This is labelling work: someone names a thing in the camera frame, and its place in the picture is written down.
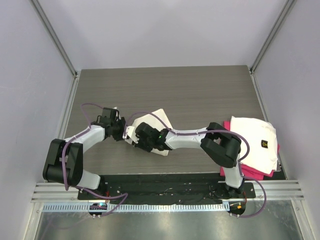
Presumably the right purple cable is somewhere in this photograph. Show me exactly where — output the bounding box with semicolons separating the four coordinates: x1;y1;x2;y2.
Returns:
124;111;268;220

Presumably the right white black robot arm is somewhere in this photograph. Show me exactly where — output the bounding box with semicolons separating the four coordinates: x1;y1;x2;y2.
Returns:
132;122;250;198

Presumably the pink folded cloth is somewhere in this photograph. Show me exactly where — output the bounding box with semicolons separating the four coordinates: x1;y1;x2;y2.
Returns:
219;120;280;181

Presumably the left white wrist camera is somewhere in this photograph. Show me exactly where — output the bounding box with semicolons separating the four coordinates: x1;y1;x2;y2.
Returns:
113;106;121;120

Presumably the purple cable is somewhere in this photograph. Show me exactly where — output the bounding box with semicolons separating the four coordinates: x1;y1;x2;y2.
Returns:
62;102;130;218
124;111;268;220

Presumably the white folded cloth with logo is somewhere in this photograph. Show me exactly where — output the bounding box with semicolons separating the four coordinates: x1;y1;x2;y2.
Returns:
230;116;278;175

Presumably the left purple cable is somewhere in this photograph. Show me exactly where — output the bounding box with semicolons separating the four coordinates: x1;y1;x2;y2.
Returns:
62;102;130;218

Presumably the white slotted cable duct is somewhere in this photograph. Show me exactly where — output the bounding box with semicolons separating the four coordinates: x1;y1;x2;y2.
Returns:
42;202;230;213

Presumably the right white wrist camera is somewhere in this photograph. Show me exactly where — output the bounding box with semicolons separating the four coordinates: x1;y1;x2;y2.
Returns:
123;125;138;145

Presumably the right aluminium frame post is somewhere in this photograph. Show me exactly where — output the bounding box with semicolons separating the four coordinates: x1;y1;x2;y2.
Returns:
249;0;297;75

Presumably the left aluminium frame post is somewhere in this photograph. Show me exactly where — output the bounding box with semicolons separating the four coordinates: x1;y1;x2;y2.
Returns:
28;0;79;78

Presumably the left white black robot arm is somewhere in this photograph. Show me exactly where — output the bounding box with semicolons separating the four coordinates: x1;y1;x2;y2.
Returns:
42;107;126;200

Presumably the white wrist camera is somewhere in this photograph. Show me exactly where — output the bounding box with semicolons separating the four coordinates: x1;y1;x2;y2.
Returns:
123;125;138;145
113;106;121;120

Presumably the white cloth napkin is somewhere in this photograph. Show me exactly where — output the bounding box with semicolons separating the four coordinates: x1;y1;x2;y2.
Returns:
124;108;172;156

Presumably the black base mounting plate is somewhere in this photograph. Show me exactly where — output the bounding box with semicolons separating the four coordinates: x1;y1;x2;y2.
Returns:
47;172;256;204

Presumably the aluminium frame post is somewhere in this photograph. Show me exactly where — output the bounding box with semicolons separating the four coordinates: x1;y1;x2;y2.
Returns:
249;0;297;75
28;0;79;78

